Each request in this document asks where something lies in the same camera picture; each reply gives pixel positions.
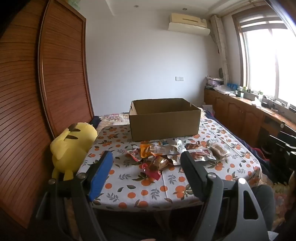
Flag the clear plastic bags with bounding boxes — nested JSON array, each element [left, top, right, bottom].
[[214, 85, 238, 96]]

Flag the clear sesame candy bag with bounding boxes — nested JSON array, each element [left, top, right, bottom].
[[207, 142, 229, 160]]

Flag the orange-print white tablecloth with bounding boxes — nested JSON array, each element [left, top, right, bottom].
[[76, 117, 262, 212]]

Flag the wooden sliding wardrobe door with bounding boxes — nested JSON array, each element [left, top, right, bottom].
[[0, 0, 95, 232]]

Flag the silver foil bag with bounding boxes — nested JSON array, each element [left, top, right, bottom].
[[162, 138, 185, 155]]

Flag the pile of snack packets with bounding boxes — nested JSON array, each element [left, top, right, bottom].
[[122, 137, 229, 181]]

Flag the black chair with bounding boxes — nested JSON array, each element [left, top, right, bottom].
[[266, 123, 296, 183]]

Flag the white air deflector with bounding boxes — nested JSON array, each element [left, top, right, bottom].
[[168, 22, 211, 36]]

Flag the person's leg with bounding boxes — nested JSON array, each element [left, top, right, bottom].
[[251, 184, 275, 232]]

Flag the floral blanket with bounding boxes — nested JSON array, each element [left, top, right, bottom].
[[94, 107, 295, 232]]

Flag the yellow plush toy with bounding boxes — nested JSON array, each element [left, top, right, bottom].
[[50, 122, 98, 181]]

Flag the brown cardboard box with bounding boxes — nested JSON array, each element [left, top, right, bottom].
[[129, 98, 201, 142]]

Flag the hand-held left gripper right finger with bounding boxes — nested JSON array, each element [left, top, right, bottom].
[[180, 151, 270, 241]]

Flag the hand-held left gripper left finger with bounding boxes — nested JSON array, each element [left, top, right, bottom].
[[32, 151, 114, 241]]

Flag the wooden cabinet counter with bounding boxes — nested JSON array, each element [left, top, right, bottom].
[[204, 89, 296, 149]]

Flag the wooden-framed window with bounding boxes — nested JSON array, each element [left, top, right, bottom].
[[232, 5, 296, 109]]

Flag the black desktop device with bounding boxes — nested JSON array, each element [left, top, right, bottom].
[[261, 96, 277, 109]]

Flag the patterned curtain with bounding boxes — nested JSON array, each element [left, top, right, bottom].
[[210, 14, 232, 81]]

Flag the wall air conditioner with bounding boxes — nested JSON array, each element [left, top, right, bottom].
[[169, 13, 208, 29]]

